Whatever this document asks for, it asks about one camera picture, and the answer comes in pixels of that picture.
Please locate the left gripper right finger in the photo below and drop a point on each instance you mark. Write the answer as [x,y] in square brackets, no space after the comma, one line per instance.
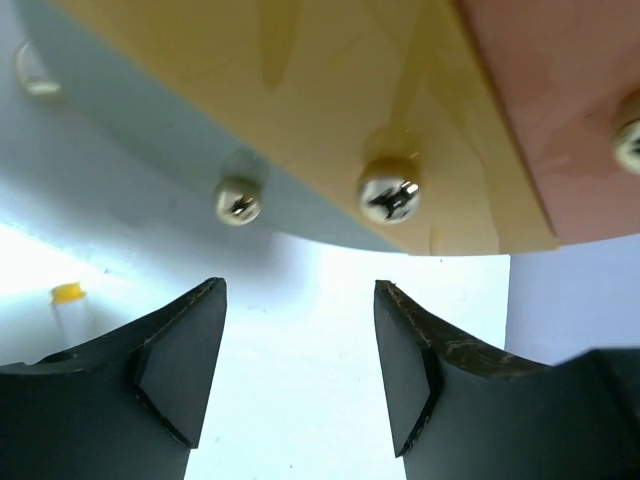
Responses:
[460,408]

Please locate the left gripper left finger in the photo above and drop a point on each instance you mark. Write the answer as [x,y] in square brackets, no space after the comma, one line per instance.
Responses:
[129,404]

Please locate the white pen yellow cap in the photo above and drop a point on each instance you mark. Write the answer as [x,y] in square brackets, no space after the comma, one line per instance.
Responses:
[72,313]

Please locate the grey-green bottom drawer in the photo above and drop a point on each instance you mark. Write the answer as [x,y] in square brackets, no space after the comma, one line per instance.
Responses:
[165,131]

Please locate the orange top drawer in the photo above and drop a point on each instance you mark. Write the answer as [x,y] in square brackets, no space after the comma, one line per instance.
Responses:
[563,70]

